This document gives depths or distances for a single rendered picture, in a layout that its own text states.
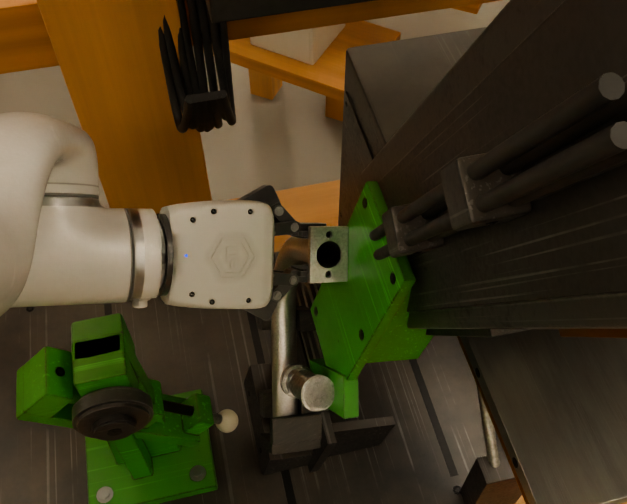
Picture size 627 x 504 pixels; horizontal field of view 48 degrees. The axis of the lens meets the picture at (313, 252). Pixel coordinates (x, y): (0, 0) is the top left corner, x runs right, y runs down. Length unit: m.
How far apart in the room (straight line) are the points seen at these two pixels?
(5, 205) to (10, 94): 2.42
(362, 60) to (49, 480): 0.62
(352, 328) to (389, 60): 0.32
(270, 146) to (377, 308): 1.88
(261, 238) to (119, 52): 0.30
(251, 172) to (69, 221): 1.83
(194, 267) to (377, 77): 0.31
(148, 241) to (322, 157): 1.86
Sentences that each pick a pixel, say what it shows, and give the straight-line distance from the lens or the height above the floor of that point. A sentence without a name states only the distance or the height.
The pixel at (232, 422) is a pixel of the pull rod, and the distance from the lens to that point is 0.88.
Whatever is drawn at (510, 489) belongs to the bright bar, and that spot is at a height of 0.97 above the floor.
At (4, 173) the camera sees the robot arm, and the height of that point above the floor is 1.41.
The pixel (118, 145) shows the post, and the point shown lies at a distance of 0.94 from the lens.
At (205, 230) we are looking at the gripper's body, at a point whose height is 1.26.
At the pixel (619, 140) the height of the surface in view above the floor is 1.59.
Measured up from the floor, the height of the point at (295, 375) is 1.07.
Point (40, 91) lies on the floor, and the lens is 2.88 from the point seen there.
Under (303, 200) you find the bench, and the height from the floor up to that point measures 0.88.
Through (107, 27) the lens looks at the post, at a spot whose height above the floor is 1.29.
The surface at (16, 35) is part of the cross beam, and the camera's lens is 0.95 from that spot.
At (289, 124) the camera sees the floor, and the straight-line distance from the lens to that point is 2.57.
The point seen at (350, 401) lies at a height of 1.10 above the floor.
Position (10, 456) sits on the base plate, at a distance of 0.99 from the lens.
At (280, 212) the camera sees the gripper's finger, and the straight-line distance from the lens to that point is 0.68.
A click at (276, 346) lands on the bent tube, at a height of 1.03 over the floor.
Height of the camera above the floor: 1.76
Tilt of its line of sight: 53 degrees down
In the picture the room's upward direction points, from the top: straight up
